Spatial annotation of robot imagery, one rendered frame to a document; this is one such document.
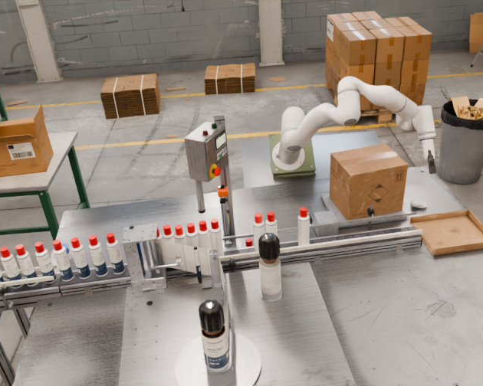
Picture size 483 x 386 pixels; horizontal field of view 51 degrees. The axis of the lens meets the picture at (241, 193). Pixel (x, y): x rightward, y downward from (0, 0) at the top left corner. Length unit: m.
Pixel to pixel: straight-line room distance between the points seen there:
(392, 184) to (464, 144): 1.96
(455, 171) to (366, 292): 2.54
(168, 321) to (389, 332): 0.86
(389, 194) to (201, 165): 1.00
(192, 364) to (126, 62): 6.21
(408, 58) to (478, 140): 1.43
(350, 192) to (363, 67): 3.05
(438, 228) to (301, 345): 1.03
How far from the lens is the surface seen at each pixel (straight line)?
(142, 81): 6.37
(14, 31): 8.01
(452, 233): 2.64
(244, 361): 1.90
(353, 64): 5.39
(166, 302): 2.17
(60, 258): 2.33
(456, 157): 4.57
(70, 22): 7.74
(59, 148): 3.87
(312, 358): 1.92
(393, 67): 5.53
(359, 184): 2.50
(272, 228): 2.26
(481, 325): 2.22
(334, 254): 2.39
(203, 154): 2.04
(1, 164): 3.63
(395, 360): 2.02
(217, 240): 2.26
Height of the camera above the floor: 2.36
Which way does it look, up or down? 32 degrees down
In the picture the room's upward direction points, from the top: 4 degrees counter-clockwise
